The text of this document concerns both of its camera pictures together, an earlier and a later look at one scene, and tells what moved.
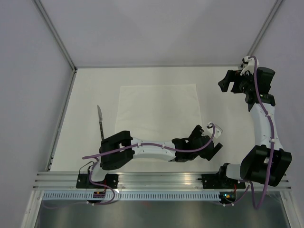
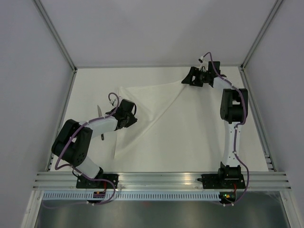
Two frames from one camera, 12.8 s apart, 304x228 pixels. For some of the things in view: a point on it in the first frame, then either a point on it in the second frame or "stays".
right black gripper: x=231 y=76 -> x=194 y=71
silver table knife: x=100 y=117 stays
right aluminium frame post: x=264 y=28 stays
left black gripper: x=196 y=134 -> x=132 y=121
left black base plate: x=83 y=181 stays
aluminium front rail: x=142 y=181 stays
